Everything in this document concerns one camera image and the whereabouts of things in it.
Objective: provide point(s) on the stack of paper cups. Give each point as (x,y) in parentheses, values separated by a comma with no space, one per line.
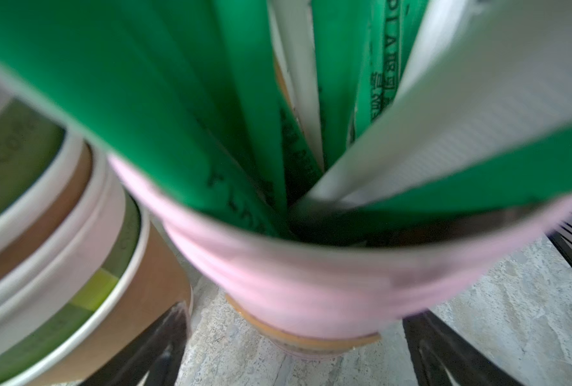
(83,270)

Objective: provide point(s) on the green wrapped straw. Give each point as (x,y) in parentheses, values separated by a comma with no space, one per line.
(78,57)

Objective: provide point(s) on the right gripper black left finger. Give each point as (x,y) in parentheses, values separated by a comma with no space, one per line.
(153,357)

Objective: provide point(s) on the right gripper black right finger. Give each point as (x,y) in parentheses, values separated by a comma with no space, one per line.
(440,356)

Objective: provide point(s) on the pink straw holder cup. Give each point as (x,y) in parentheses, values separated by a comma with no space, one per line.
(315,300)

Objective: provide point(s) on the white wrapped straw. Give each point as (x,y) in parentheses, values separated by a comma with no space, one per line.
(468,92)

